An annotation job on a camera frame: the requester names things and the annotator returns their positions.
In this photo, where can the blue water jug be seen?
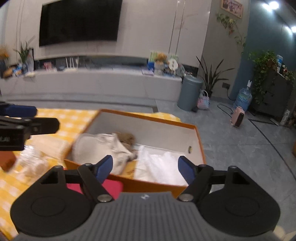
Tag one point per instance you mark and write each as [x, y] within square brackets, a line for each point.
[244, 97]

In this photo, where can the round white fan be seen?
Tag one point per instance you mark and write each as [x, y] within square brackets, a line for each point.
[173, 64]

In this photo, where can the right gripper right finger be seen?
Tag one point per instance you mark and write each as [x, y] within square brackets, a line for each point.
[200, 179]

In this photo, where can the floor plant long leaves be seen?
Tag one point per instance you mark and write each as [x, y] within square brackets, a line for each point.
[209, 75]

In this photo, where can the yellow checkered tablecloth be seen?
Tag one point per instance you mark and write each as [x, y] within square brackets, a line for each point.
[72, 123]

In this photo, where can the hanging vine plant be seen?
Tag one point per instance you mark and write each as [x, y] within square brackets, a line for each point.
[233, 31]

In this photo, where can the pink space heater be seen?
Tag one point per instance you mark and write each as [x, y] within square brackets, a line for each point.
[237, 117]

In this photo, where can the white cloth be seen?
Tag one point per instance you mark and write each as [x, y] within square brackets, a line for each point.
[158, 166]

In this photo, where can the white wifi router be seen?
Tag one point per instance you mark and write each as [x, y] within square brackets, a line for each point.
[72, 64]

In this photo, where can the white plastic bundle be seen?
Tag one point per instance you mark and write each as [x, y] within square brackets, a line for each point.
[33, 164]

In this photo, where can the black wall television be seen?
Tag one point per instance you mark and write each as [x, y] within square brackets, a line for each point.
[76, 21]

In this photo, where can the pastel woven basket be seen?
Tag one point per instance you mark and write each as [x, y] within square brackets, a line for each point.
[203, 100]

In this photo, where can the brown bear-shaped sponge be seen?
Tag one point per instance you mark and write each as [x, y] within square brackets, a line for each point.
[7, 160]

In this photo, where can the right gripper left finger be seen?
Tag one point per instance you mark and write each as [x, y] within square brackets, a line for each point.
[90, 177]

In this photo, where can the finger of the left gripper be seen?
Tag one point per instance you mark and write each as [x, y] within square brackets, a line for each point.
[37, 126]
[18, 111]

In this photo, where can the orange storage box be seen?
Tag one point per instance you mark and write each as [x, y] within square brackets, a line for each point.
[154, 135]

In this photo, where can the framed wall picture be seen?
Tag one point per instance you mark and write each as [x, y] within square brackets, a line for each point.
[233, 7]

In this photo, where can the dried flowers in vase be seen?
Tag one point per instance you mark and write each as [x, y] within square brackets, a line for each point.
[4, 59]

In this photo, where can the bushy green plant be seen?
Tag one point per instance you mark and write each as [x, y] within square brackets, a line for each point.
[264, 62]

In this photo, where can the dark side cabinet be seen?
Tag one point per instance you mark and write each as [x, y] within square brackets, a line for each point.
[277, 93]

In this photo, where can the grey tv cabinet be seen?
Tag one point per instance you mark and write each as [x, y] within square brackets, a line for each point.
[115, 82]

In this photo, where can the grey trash bin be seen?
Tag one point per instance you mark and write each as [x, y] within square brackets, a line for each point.
[190, 91]

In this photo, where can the potted plant on cabinet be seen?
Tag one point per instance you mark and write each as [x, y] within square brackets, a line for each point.
[26, 55]

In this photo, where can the teddy bear on cabinet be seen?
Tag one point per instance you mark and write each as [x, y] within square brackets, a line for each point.
[160, 60]

